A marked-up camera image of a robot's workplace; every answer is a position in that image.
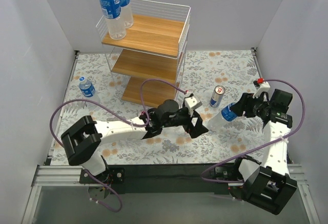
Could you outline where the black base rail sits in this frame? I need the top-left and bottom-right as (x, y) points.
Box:
(96, 164), (243, 198)

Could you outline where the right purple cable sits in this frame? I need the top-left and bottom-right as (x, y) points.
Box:
(200, 79), (305, 183)

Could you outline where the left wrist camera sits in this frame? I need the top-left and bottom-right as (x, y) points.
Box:
(182, 90), (202, 117)

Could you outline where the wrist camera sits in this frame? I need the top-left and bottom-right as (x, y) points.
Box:
(253, 78), (270, 98)
(182, 90), (202, 117)

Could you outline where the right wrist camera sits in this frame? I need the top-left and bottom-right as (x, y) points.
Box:
(253, 78), (270, 98)

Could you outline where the purple cable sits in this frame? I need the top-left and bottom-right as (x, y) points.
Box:
(49, 78), (190, 213)
(200, 79), (305, 183)

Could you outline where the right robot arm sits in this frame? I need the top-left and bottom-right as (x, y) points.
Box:
(229, 89), (297, 215)

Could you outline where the right Red Bull can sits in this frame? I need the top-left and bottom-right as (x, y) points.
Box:
(210, 85), (226, 108)

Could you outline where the white wire wooden shelf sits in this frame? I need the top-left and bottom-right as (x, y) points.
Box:
(96, 0), (191, 108)

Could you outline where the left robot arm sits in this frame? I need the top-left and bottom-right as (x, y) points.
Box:
(61, 98), (208, 183)

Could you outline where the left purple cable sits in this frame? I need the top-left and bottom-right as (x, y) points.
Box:
(49, 78), (190, 213)

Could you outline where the small Pocari Sweat bottle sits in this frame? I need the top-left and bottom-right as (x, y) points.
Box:
(79, 76), (100, 103)

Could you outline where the floral tablecloth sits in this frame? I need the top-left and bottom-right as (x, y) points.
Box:
(59, 50), (264, 164)

